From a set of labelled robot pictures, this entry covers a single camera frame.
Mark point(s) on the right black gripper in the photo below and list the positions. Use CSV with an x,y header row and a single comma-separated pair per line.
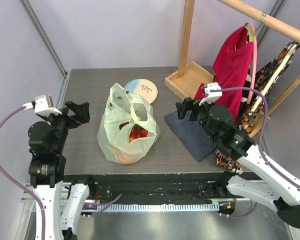
x,y
190,110

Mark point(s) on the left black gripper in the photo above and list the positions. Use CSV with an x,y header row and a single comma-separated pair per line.
x,y
83,108

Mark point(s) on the green avocado print plastic bag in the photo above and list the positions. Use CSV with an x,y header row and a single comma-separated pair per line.
x,y
123,111

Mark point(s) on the red strawberries cluster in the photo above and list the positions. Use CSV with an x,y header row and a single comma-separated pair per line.
x,y
137,132

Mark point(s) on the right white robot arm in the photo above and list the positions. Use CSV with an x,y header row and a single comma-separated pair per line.
x,y
281,191

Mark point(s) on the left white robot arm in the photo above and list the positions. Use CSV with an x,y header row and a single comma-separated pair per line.
x,y
46,178

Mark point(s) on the wooden clothes rack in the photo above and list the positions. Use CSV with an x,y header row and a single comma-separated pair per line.
x,y
186,80

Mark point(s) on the dark blue folded cloth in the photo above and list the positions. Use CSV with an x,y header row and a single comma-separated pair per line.
x,y
191,135

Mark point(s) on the round wooden fruit plate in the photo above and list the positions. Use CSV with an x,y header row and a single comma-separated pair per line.
x,y
144,88

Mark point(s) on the red shirt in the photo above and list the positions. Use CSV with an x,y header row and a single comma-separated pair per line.
x,y
231,68

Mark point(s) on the pink plastic hanger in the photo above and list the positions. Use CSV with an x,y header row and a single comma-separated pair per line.
x,y
252,38

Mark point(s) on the orange black patterned garment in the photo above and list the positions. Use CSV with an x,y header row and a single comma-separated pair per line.
x,y
245,119

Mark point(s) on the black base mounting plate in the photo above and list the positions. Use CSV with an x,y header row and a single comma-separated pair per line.
x,y
154,189

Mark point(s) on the wooden hanger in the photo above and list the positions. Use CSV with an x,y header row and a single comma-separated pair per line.
x,y
261,98

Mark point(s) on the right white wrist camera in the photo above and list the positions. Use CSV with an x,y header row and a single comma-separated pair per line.
x,y
212,92

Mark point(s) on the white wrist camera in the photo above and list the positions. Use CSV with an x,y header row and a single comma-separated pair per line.
x,y
42,106
212,92

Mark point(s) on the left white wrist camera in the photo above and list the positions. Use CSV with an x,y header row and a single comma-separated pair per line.
x,y
42,106

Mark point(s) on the aluminium corner frame profile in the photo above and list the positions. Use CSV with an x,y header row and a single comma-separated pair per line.
x,y
42,34

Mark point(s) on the white slotted cable duct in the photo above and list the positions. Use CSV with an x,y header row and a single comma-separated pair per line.
x,y
214,206

